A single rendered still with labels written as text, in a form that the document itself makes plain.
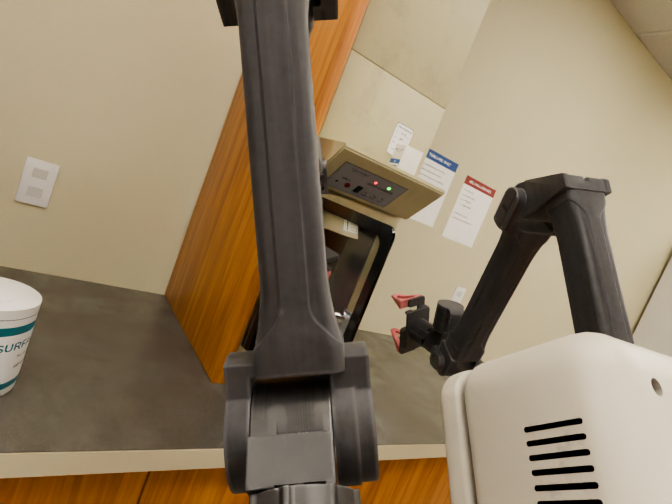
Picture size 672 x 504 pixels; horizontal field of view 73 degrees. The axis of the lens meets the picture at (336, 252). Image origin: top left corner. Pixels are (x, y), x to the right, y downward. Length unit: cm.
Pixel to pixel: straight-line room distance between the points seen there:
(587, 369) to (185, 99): 123
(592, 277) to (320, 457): 46
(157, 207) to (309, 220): 111
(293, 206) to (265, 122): 6
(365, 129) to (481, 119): 96
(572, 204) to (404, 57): 62
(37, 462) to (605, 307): 77
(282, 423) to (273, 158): 18
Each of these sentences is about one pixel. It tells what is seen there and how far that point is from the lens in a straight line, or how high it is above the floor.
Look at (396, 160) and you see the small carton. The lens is 110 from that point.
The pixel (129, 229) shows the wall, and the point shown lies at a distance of 141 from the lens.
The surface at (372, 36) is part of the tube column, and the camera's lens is 112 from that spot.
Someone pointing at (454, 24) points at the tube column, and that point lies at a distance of 127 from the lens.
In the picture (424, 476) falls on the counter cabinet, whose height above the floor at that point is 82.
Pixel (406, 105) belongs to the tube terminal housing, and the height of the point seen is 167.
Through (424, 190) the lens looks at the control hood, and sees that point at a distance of 111.
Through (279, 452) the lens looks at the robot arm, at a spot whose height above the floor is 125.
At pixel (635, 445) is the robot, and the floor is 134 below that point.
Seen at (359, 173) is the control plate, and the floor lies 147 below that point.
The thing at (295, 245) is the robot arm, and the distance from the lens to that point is 30.
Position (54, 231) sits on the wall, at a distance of 139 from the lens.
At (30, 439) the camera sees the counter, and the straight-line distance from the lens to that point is 80.
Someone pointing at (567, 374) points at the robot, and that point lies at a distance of 32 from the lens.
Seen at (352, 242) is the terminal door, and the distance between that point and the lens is 86.
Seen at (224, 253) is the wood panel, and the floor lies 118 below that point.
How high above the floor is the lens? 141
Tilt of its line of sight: 7 degrees down
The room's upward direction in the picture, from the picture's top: 22 degrees clockwise
